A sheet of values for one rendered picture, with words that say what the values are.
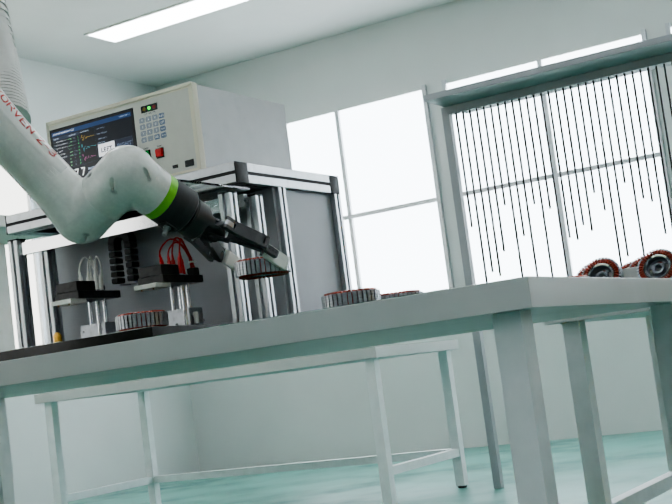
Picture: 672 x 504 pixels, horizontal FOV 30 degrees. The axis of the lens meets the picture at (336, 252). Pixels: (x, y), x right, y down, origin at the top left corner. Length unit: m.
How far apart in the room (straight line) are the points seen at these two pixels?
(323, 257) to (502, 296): 1.03
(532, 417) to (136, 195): 0.83
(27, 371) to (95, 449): 7.13
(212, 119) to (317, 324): 0.84
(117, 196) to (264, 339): 0.38
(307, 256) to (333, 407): 7.02
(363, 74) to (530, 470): 7.95
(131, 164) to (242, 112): 0.71
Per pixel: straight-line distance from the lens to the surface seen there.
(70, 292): 2.90
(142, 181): 2.31
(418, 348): 6.08
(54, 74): 10.03
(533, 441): 2.03
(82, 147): 3.01
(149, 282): 2.75
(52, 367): 2.53
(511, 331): 2.03
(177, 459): 10.44
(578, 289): 2.20
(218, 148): 2.86
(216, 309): 2.90
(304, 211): 2.93
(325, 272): 2.96
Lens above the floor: 0.63
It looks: 6 degrees up
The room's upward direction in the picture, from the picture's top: 7 degrees counter-clockwise
